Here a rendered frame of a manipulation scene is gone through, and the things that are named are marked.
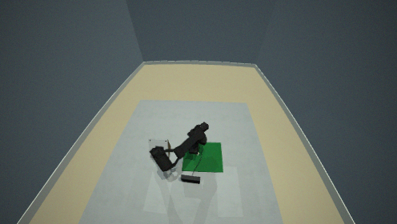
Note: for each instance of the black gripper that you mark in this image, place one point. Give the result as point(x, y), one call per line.
point(194, 149)

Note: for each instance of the green circuit board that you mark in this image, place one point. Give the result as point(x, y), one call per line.
point(211, 161)

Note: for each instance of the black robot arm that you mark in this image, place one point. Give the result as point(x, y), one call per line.
point(195, 135)

